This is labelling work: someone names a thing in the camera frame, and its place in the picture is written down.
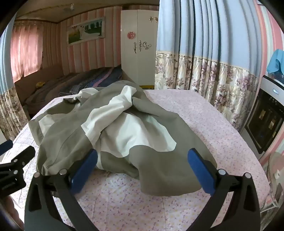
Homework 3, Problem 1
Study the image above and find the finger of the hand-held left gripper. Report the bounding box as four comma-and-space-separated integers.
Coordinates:
0, 140, 13, 156
0, 147, 36, 178

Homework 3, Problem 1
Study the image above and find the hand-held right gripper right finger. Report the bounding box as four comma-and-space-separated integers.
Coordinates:
184, 148, 260, 231

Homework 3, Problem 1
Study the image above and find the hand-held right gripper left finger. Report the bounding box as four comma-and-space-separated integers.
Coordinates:
24, 149, 99, 231

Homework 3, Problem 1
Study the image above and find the grey and white jacket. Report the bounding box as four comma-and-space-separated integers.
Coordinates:
29, 80, 218, 197

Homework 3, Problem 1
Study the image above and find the blue curtain with floral hem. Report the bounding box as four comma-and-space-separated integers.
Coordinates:
154, 0, 267, 131
0, 29, 29, 143

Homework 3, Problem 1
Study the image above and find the pink floral bed sheet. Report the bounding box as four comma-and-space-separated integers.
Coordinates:
12, 89, 270, 231

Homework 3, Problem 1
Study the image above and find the bed with pink bedspread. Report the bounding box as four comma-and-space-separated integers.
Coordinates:
14, 64, 123, 111

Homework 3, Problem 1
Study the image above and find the white standing fan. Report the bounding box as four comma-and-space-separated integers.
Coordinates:
260, 152, 284, 214

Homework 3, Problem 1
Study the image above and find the black-fronted appliance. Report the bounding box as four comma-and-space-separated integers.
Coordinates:
244, 76, 284, 155

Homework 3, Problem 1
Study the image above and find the blue and pink striped quilt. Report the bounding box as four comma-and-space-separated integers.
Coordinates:
60, 66, 123, 96

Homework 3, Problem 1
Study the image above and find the pink window curtain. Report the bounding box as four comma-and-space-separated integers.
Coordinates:
10, 22, 43, 82

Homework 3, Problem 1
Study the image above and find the blue cloth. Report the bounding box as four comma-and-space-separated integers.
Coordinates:
266, 49, 284, 75

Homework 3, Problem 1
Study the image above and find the white wardrobe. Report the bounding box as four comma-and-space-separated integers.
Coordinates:
120, 9, 160, 88

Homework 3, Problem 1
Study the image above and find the framed wall picture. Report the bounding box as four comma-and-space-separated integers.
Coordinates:
67, 17, 105, 46

